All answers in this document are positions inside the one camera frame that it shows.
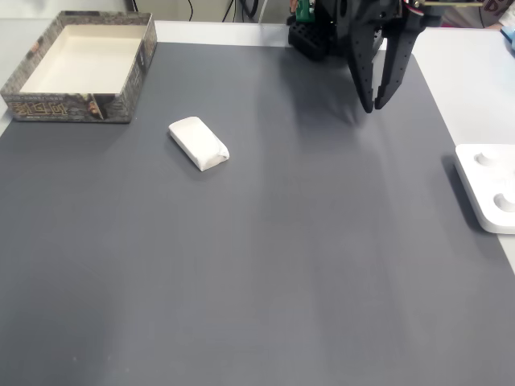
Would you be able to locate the white block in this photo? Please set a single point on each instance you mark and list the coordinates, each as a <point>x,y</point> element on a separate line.
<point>199,142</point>

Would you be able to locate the printed cardboard box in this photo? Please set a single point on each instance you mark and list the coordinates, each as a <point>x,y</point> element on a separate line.
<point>72,108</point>

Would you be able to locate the green circuit board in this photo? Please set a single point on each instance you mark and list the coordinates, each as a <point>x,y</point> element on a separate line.
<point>306,10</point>

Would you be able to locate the person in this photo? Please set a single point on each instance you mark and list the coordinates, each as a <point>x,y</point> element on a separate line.
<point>493,6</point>

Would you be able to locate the light blue object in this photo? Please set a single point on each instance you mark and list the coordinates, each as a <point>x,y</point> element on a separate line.
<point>509,36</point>

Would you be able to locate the white tray with round knobs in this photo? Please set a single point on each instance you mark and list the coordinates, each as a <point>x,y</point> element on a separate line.
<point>475,185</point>

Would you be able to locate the grey table mat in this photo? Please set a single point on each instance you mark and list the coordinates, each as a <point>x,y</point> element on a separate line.
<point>257,261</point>

